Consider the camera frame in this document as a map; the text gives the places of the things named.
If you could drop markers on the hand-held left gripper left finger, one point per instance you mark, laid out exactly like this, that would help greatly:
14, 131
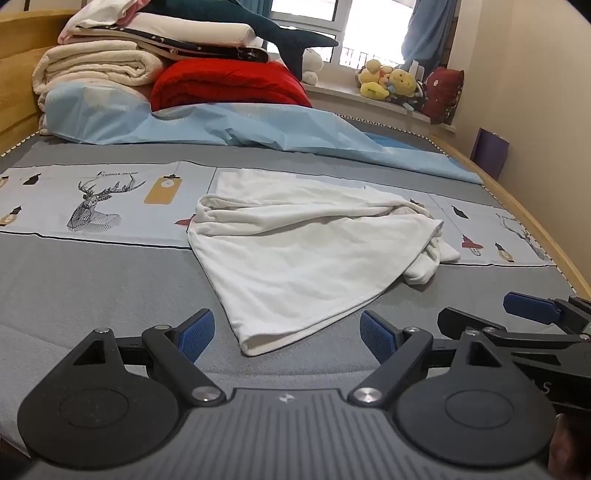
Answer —
197, 334

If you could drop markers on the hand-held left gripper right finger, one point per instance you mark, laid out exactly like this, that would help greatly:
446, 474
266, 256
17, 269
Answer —
376, 334

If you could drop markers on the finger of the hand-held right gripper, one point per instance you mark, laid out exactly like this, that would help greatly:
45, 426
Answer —
461, 320
531, 307

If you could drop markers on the white garment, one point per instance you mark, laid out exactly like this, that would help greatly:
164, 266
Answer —
300, 258

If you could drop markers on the light blue sheet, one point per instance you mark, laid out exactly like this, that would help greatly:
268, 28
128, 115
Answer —
231, 124

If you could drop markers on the black and white plush toy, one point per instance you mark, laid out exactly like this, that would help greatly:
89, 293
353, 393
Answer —
413, 100

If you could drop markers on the red cushion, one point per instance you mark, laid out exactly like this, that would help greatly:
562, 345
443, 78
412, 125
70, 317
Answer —
441, 94

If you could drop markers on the beige window sill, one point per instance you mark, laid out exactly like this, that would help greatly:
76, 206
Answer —
341, 92

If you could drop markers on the red quilt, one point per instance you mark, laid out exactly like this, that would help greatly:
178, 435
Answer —
221, 83

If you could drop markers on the yellow bear plush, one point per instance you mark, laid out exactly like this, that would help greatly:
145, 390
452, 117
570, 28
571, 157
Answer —
371, 78

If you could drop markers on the dark star-print quilt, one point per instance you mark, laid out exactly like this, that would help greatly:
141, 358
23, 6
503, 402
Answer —
207, 48

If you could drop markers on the cream folded blanket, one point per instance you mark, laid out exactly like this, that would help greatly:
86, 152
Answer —
92, 62

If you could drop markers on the blue curtain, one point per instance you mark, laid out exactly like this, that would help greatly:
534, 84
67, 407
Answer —
258, 7
427, 27

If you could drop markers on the white folded quilt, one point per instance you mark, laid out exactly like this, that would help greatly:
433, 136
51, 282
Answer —
184, 27

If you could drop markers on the window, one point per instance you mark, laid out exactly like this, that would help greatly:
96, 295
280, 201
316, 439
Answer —
360, 27

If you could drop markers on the dark teal shark plush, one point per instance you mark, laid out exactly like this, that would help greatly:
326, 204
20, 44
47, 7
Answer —
258, 23

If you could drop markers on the wooden bed frame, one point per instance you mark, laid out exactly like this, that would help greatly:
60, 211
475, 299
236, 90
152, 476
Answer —
18, 69

